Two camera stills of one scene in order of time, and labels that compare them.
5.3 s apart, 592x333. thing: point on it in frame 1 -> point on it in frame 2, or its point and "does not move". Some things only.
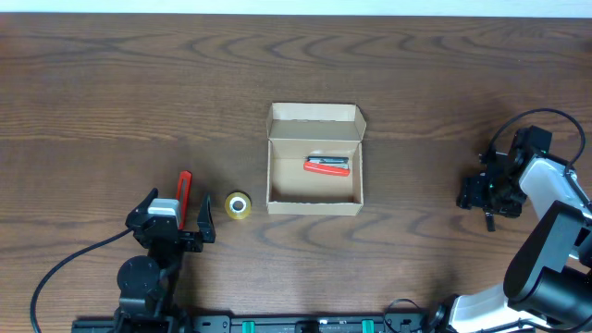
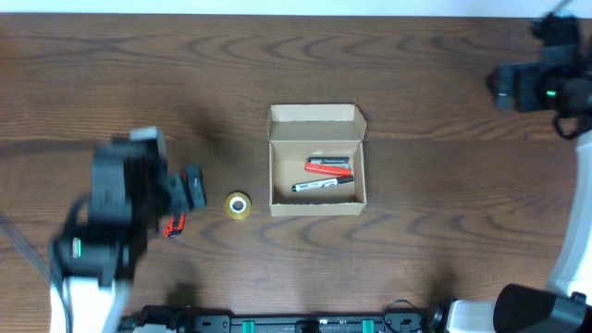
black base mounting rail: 305,323 does not move
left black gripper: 175,236 -> 186,191
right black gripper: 484,199 -> 504,86
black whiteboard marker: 490,221 -> 312,185
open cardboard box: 300,130 does not move
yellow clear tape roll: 238,204 does not move
